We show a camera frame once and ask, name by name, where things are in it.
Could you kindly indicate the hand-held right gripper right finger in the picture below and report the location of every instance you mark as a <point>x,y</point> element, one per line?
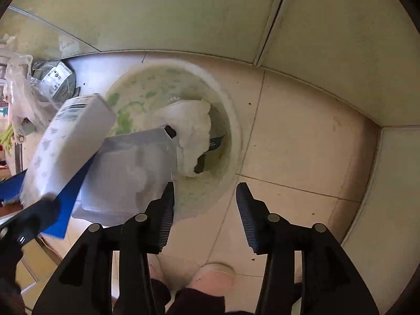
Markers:
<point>246,213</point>

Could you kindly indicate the blue plastic object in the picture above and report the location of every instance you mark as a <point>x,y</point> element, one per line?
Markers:
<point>11,187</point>

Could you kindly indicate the person's dark maroon pants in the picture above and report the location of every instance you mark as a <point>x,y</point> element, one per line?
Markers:
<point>197,302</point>

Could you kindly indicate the pale round trash bin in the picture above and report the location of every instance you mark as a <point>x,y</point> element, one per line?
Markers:
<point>203,192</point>

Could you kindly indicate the white plastic tray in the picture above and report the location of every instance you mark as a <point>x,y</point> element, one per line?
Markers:
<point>124,177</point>

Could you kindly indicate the blue and white carton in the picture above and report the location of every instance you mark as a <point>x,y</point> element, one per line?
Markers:
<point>65,137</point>

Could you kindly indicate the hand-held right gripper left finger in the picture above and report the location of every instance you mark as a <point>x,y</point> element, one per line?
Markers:
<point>165,210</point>

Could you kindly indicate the green beans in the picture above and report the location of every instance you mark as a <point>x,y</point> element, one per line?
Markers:
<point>6,137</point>

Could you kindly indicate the white tissue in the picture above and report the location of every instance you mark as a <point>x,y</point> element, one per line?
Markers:
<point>193,128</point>

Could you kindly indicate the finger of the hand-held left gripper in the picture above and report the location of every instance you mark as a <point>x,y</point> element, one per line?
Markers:
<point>37,215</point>

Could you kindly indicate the crumpled clear plastic bag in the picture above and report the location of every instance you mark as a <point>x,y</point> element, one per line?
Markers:
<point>19,98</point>

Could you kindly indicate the grey labelled package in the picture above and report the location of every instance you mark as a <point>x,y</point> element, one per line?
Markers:
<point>62,87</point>

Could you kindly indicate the pink slipper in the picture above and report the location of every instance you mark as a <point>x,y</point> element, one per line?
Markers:
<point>213,274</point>

